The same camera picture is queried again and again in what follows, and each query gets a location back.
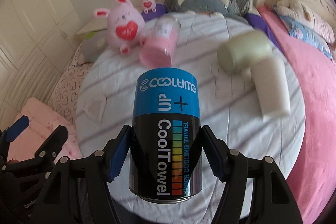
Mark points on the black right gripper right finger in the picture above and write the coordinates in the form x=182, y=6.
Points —
x=272, y=200

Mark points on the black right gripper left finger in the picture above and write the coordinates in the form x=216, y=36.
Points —
x=59, y=202

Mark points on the black blue cooling towel can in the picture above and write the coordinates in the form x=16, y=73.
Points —
x=166, y=163

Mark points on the pale green cup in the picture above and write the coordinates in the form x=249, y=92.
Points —
x=241, y=52

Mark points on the pink plastic cup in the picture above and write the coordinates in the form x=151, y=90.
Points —
x=161, y=43

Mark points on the pink fleece blanket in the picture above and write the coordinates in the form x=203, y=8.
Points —
x=312, y=179

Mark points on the light pink folded blanket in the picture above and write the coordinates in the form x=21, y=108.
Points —
x=43, y=121

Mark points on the heart patterned pillow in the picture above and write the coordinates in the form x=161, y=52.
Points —
x=64, y=97

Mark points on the white striped bed sheet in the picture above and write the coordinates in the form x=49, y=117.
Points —
x=229, y=105

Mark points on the grey green pillow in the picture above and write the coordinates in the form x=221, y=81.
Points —
x=94, y=41

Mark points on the blue patterned pillow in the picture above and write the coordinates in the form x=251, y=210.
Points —
x=307, y=35

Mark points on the cream wardrobe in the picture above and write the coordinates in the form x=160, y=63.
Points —
x=38, y=40

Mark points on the large pink bunny plush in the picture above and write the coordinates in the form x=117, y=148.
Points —
x=126, y=27

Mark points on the cream plush toy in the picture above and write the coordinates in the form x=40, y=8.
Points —
x=303, y=14

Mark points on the small pink bunny plush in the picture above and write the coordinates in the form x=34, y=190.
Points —
x=148, y=5

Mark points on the grey cat plush pillow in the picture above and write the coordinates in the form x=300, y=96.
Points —
x=222, y=8

